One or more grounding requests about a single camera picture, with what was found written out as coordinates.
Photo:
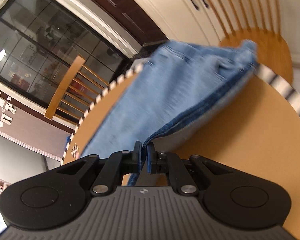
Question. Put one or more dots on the small checkered cube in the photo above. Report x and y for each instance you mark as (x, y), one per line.
(75, 150)

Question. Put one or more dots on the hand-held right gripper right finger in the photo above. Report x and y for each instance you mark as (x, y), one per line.
(150, 158)

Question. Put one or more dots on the dark wooden door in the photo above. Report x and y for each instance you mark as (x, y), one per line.
(130, 10)

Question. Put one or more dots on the wall photo collage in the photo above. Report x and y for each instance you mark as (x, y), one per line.
(8, 106)

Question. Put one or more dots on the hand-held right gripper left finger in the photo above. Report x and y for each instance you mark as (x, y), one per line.
(138, 157)

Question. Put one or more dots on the wooden spindle chair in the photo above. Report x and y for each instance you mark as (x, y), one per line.
(255, 42)
(64, 87)

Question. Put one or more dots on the black framed glass door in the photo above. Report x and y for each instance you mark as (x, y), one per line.
(40, 42)

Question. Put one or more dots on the cream cabinet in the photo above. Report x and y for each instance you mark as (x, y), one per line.
(170, 10)

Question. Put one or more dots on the blue denim shorts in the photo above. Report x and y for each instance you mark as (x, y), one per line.
(177, 92)

